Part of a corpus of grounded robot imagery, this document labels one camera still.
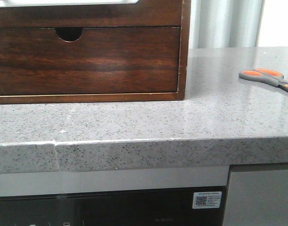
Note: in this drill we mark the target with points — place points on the grey orange handled scissors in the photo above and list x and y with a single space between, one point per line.
267 76

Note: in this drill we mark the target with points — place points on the dark wooden drawer cabinet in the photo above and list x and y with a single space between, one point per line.
69 21

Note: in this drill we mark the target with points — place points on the white QR code sticker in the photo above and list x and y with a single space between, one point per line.
206 200

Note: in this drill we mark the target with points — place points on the black built-in appliance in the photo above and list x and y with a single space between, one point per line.
152 207

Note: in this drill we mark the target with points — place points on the white window curtain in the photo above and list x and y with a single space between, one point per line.
238 23

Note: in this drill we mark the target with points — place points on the grey cabinet door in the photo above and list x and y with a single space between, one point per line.
257 195

